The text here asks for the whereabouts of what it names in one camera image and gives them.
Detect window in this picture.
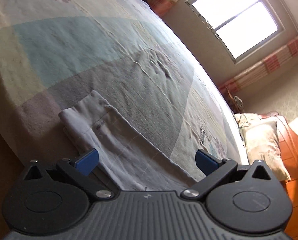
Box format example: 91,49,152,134
186,0,285,63

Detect grey object on nightstand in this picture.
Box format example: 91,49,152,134
233,95,244,112

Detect grey pyjama trousers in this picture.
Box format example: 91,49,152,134
58,91,196,192

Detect orange wooden headboard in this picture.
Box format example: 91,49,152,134
261,112,298,239

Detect pink striped right curtain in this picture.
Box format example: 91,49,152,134
218,36,298,94

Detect wooden nightstand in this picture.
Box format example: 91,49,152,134
226,87,244,113

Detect beige pillow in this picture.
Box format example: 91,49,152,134
234,113,291,181

